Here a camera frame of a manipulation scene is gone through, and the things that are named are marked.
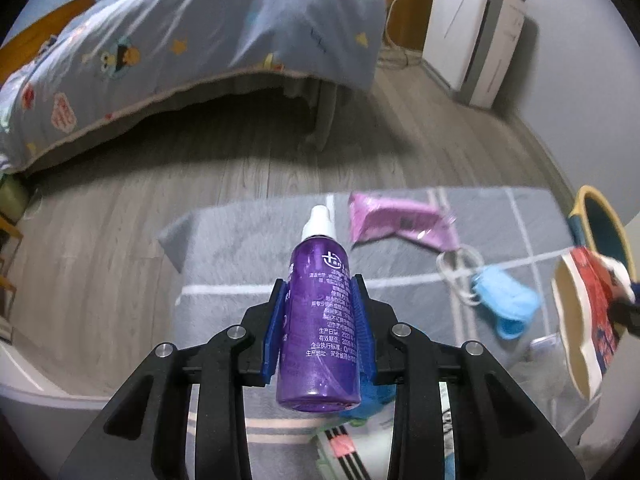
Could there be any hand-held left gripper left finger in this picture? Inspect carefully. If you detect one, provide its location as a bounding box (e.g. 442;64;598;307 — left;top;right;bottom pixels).
57;277;288;480

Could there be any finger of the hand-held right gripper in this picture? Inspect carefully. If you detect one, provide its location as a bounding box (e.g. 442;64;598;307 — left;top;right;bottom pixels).
607;295;640;336

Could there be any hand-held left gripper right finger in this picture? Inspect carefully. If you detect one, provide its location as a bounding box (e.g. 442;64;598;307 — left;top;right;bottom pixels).
350;274;586;480

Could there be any purple spray bottle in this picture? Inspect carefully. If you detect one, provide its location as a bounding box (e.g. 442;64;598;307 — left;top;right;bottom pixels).
276;204;362;409

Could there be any teal bin with yellow rim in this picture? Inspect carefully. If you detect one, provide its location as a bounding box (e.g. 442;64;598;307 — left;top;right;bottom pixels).
566;185;637;281

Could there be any blue face mask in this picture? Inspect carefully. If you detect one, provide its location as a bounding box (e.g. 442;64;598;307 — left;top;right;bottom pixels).
469;267;543;341

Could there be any blue crumpled cloth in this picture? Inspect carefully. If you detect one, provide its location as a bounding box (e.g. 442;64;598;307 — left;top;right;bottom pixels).
347;382;396;423

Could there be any small clear plastic wrapper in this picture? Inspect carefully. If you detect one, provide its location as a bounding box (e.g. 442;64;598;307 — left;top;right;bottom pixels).
530;335;566;361

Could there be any grey plaid mat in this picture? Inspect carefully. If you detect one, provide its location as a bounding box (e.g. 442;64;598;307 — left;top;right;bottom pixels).
159;186;601;480

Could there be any pink plastic packet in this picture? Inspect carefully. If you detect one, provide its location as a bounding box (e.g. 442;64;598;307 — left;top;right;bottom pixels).
347;191;463;253

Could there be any striped packet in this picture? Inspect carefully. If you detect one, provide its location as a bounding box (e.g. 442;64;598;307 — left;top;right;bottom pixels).
310;422;373;480

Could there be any white furniture edge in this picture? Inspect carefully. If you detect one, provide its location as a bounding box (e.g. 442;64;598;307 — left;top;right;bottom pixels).
0;340;108;411

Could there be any wooden chair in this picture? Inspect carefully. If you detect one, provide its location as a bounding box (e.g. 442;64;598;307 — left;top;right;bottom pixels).
0;215;23;321

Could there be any green stool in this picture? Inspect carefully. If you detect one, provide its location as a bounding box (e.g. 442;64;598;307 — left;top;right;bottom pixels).
0;172;31;221

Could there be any printed grey bed blanket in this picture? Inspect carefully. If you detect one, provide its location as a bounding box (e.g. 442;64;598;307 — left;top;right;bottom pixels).
0;0;387;173

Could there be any wooden nightstand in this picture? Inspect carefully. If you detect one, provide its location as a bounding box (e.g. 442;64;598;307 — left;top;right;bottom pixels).
372;0;441;53

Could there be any white cabinet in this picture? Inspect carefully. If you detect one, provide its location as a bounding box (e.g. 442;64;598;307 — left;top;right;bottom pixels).
422;0;528;108

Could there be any wooden headboard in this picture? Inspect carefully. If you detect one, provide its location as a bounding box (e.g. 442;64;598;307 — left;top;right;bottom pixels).
0;0;96;81

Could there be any white coiled cable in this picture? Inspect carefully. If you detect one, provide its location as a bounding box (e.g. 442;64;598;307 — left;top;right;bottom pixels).
436;245;488;307

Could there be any bed frame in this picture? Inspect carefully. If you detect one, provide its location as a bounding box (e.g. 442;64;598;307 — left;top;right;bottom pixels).
280;77;351;151

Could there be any white hanging cable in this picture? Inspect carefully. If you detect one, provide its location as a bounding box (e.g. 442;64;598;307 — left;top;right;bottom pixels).
380;0;421;68

